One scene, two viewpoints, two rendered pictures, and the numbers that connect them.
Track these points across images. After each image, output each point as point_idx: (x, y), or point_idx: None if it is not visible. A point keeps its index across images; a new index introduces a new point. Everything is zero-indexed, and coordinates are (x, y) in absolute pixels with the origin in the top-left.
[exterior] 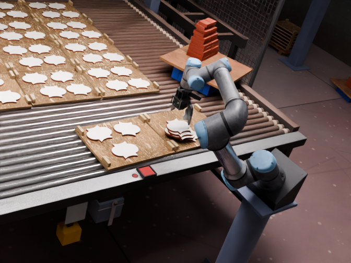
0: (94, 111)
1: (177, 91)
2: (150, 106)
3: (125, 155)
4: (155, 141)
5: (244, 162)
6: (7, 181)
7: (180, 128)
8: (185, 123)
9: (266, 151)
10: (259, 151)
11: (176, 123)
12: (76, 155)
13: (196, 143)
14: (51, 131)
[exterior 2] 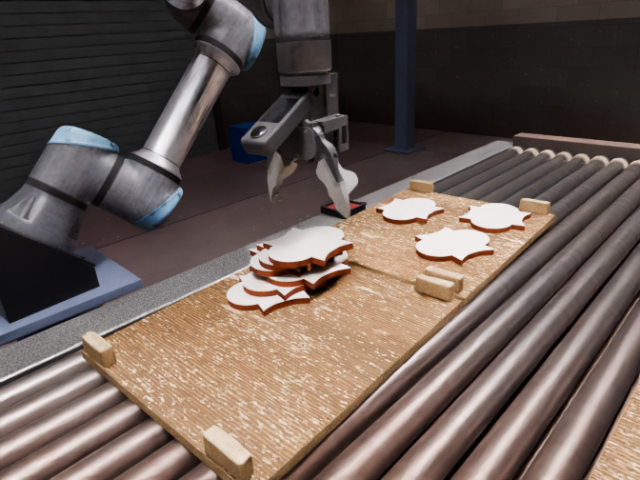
0: (608, 283)
1: (332, 90)
2: (479, 384)
3: (399, 200)
4: (358, 247)
5: (128, 161)
6: (516, 160)
7: (295, 237)
8: (284, 255)
9: (69, 129)
10: (90, 131)
11: (314, 246)
12: (485, 196)
13: (236, 279)
14: (585, 208)
